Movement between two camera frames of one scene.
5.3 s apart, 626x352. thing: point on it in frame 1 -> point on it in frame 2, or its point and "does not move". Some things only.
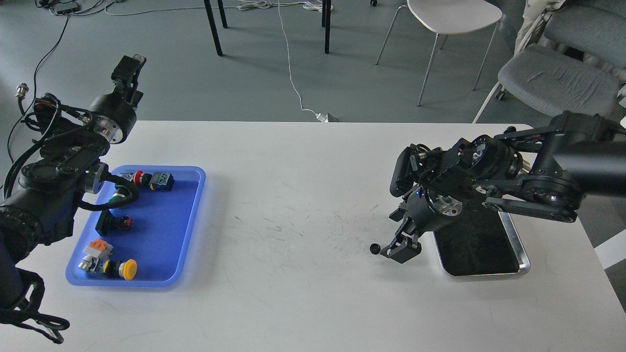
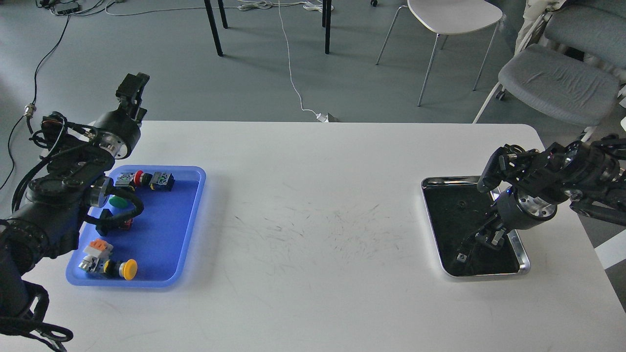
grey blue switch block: [158, 181] does not move
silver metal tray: [486, 244] does not move
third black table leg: [222, 14] does not move
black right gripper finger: [405, 244] -> [493, 235]
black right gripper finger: [398, 214] -> [468, 246]
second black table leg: [328, 11] does not move
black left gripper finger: [125, 76] -> [129, 94]
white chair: [443, 17] does not move
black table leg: [213, 26] does not move
